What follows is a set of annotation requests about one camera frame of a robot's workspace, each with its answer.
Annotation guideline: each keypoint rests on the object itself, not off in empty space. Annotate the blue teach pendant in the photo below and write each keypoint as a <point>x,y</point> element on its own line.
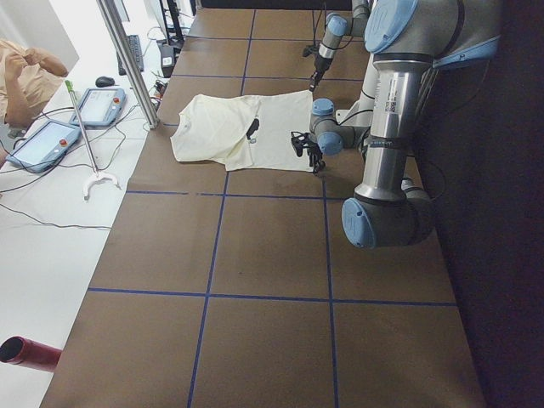
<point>100,107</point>
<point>46,147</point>

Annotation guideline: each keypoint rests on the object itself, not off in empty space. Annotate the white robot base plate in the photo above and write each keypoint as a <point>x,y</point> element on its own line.
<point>361,111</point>

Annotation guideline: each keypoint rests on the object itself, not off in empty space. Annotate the cream long-sleeve cat shirt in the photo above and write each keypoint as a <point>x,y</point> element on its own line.
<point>252,131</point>

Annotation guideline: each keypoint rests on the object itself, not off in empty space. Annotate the black computer mouse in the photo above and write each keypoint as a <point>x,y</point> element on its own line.
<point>104,81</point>

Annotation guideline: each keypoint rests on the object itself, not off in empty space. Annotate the person in beige shirt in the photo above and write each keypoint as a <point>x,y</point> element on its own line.
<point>29,79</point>

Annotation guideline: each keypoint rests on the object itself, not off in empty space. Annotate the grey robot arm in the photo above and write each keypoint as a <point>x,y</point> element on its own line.
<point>337,27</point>
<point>408,41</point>

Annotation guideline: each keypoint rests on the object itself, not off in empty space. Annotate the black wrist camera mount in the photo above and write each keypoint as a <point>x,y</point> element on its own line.
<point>310,50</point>
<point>300,142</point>

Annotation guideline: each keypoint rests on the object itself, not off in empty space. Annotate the red cylinder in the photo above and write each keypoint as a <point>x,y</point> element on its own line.
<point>20,351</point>

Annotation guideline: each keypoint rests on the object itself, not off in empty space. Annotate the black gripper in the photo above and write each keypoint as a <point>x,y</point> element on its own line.
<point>314,153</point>
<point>318,65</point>

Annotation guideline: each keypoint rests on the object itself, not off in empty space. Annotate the near blue teach pendant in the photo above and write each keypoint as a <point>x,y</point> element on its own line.
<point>46,147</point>

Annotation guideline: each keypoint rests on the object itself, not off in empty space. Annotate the black keyboard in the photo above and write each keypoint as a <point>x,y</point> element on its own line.
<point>136,51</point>

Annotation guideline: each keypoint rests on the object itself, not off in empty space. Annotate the far blue teach pendant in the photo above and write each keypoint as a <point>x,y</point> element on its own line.
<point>100,107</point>

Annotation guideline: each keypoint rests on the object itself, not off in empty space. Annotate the grey aluminium frame post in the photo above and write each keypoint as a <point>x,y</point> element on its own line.
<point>118,36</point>

